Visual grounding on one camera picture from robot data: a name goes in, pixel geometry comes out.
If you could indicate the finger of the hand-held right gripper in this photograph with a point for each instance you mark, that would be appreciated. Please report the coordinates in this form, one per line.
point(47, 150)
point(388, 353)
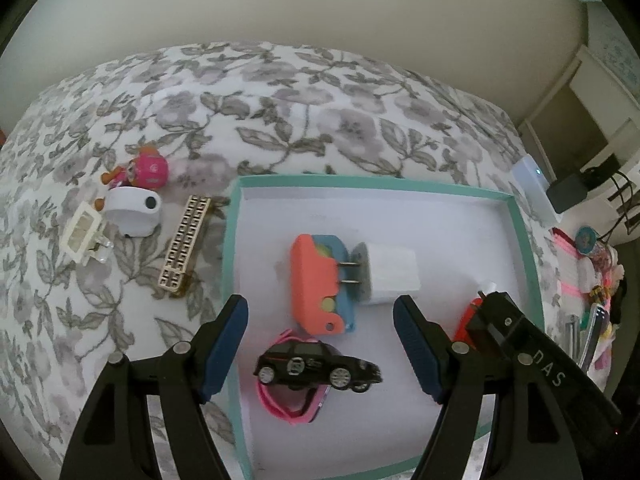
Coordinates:
point(500, 325)

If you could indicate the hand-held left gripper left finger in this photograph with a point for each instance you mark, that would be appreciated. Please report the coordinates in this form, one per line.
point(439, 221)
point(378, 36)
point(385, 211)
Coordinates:
point(225, 345)

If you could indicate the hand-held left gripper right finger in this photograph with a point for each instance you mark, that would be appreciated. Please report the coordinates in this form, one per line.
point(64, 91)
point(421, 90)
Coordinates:
point(417, 350)

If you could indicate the red glue stick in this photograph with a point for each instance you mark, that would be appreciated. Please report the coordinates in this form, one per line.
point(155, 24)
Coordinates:
point(467, 320)

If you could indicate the black toy car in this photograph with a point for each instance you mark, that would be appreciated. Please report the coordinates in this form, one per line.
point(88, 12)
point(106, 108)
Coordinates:
point(300, 362)

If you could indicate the white charger plug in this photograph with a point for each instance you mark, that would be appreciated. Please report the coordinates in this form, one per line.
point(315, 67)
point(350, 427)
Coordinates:
point(390, 272)

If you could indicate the coral and blue toy block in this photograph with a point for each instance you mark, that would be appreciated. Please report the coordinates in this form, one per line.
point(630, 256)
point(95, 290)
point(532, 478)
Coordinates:
point(312, 280)

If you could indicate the teal cardboard box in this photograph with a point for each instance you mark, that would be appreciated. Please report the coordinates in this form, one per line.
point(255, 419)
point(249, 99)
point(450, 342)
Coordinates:
point(400, 210)

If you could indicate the gold grid hair clip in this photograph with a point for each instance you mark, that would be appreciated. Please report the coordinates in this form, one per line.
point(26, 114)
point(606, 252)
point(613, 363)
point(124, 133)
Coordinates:
point(182, 245)

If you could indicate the white plastic device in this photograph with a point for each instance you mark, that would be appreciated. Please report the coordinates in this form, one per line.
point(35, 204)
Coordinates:
point(532, 185)

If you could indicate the black power adapter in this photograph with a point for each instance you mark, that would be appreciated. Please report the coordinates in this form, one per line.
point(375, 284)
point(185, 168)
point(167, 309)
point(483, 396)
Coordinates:
point(567, 192)

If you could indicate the white framed plug-in light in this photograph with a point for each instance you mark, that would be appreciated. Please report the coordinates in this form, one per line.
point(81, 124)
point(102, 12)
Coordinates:
point(82, 230)

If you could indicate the pink helmet doll figure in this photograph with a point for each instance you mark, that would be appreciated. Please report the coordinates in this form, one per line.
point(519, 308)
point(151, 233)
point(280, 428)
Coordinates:
point(150, 167)

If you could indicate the white shelf unit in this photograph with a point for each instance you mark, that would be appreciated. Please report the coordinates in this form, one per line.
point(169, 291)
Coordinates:
point(590, 110)

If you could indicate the grey floral blanket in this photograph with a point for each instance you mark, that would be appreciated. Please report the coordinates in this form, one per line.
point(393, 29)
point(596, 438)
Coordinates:
point(300, 110)

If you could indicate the pale patterned curtain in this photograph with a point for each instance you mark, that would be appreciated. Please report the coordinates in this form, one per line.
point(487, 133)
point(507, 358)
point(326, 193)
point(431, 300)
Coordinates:
point(607, 35)

